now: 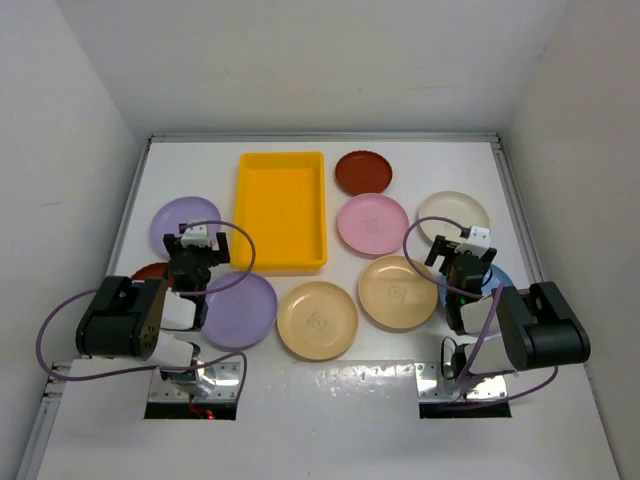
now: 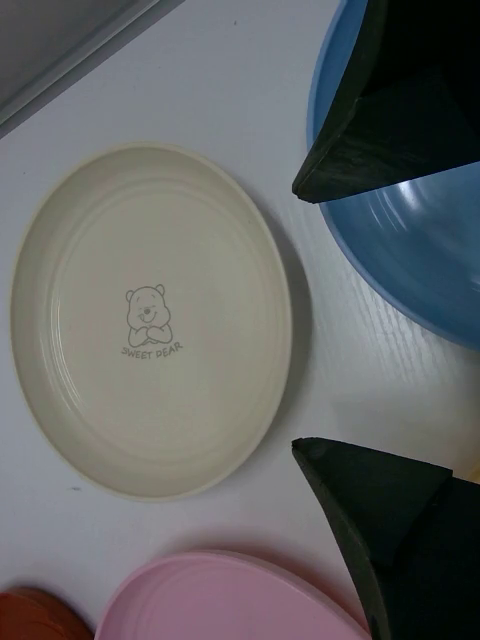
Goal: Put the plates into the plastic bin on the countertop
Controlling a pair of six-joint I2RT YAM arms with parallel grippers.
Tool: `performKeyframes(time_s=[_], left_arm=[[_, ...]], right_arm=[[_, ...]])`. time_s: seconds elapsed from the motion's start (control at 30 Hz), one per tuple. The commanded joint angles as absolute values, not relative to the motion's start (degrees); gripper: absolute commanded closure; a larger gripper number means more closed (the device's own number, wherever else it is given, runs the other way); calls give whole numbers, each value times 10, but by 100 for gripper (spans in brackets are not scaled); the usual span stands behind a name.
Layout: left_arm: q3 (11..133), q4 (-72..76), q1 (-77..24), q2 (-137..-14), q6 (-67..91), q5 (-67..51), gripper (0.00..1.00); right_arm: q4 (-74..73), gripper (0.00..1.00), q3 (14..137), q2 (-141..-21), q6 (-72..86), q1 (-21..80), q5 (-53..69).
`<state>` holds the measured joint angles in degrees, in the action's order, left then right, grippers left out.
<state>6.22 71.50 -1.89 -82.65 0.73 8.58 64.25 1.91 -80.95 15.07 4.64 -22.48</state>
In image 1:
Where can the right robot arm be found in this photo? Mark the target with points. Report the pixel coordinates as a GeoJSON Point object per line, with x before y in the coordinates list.
{"type": "Point", "coordinates": [515, 330]}

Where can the metal base plate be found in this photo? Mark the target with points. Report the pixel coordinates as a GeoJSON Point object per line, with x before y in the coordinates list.
{"type": "Point", "coordinates": [435, 385]}
{"type": "Point", "coordinates": [219, 383]}

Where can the tan plate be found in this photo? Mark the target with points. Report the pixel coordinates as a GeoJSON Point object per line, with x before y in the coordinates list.
{"type": "Point", "coordinates": [394, 295]}
{"type": "Point", "coordinates": [318, 321]}

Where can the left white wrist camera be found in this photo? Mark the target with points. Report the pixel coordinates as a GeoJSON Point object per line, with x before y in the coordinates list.
{"type": "Point", "coordinates": [197, 236]}

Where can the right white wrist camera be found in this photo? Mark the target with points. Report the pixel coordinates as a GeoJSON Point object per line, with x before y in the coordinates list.
{"type": "Point", "coordinates": [476, 241]}

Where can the cream white plate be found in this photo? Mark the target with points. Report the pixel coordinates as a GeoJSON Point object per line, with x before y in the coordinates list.
{"type": "Point", "coordinates": [456, 206]}

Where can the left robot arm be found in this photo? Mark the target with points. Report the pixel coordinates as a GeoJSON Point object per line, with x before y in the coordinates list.
{"type": "Point", "coordinates": [134, 319]}

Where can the dark red plate top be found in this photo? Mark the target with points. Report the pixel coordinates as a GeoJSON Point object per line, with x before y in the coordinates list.
{"type": "Point", "coordinates": [360, 172]}

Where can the dark red plate left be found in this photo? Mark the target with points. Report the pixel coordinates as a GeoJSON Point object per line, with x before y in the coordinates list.
{"type": "Point", "coordinates": [154, 270]}

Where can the purple plate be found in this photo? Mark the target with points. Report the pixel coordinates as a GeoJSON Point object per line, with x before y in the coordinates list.
{"type": "Point", "coordinates": [242, 315]}
{"type": "Point", "coordinates": [178, 211]}

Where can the light blue plate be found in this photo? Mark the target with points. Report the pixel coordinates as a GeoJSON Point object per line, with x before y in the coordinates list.
{"type": "Point", "coordinates": [502, 280]}

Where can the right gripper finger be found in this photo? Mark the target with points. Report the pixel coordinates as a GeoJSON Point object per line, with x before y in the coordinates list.
{"type": "Point", "coordinates": [487, 258]}
{"type": "Point", "coordinates": [439, 248]}

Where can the dark red plate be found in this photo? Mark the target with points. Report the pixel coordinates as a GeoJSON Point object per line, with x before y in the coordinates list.
{"type": "Point", "coordinates": [360, 172]}
{"type": "Point", "coordinates": [154, 270]}

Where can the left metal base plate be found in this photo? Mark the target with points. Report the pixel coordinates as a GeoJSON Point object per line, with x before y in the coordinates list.
{"type": "Point", "coordinates": [219, 383]}

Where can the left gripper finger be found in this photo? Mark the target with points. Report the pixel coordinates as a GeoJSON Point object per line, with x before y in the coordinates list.
{"type": "Point", "coordinates": [172, 244]}
{"type": "Point", "coordinates": [222, 253]}

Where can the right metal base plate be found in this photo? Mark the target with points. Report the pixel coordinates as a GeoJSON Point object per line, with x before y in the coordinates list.
{"type": "Point", "coordinates": [435, 385]}

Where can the pink plate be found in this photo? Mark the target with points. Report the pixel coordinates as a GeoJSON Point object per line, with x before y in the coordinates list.
{"type": "Point", "coordinates": [372, 224]}

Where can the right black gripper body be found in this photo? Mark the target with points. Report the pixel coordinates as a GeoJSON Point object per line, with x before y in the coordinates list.
{"type": "Point", "coordinates": [451, 264]}

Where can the yellow plastic bin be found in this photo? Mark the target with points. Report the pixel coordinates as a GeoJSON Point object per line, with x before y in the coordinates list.
{"type": "Point", "coordinates": [280, 205]}

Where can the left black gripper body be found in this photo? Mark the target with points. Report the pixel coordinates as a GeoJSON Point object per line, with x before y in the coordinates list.
{"type": "Point", "coordinates": [205, 257]}

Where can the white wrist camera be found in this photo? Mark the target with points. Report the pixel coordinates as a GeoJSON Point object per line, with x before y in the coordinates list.
{"type": "Point", "coordinates": [197, 236]}
{"type": "Point", "coordinates": [476, 241]}

